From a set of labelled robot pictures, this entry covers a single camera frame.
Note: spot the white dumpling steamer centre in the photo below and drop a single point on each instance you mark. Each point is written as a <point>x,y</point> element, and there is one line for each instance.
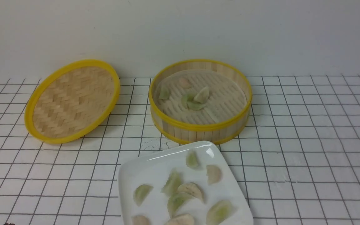
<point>202,96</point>

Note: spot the green dumpling plate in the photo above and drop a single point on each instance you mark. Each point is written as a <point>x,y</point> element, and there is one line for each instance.
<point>176,201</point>
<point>173,182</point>

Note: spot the beige mesh steamer liner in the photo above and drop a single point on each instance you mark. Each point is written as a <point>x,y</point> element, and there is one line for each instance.
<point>226,98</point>

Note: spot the white dumpling plate centre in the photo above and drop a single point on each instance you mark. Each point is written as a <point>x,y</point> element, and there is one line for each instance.
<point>192,189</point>

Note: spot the pink dumpling plate bottom-left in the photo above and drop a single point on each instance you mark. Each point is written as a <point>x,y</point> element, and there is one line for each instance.
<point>140,220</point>

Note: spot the bamboo steamer lid yellow rim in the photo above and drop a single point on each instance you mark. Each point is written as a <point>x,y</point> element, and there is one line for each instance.
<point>72,101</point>

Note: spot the green dumpling plate lower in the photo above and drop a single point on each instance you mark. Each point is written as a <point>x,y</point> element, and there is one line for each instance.
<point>176,201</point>

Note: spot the pink dumpling plate right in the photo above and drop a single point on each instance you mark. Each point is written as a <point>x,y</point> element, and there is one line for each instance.
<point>214,174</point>

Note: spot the pink dumpling in steamer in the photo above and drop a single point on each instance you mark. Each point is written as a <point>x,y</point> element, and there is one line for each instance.
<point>185,83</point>

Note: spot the green dumpling plate centre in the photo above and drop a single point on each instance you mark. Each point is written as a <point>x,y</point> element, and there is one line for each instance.
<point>173,182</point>

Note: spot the white square plate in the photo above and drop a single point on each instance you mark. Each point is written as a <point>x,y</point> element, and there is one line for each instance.
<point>154,170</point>

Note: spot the white dumpling plate bottom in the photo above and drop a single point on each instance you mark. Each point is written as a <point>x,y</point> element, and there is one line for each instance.
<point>182,219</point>

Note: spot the green dumpling under white one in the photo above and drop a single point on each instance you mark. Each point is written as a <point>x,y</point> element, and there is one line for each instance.
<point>195,106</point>

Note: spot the green dumpling steamer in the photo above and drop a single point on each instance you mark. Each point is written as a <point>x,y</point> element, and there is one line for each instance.
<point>192,160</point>
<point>188,97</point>
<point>164,93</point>
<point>140,193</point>
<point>219,212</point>

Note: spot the bamboo steamer basket yellow rim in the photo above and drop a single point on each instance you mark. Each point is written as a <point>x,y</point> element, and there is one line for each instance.
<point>218,133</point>

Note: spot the white dumpling plate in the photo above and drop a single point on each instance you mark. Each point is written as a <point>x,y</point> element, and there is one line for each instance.
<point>182,219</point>
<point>192,189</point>

